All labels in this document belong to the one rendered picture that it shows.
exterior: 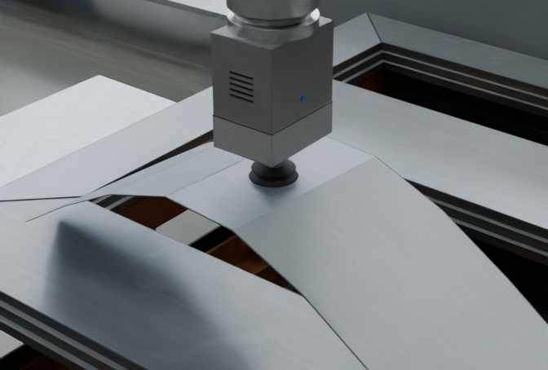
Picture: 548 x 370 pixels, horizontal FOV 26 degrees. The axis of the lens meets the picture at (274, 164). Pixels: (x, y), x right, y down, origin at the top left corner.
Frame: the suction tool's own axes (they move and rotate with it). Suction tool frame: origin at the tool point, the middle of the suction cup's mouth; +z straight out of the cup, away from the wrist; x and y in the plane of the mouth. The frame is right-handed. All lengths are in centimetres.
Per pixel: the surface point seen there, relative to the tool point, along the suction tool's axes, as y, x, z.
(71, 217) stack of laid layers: -3.5, -31.0, 15.5
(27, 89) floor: -146, -212, 99
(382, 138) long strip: -40.7, -14.8, 15.5
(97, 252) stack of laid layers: -0.2, -23.6, 15.6
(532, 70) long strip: -71, -10, 15
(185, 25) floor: -217, -210, 99
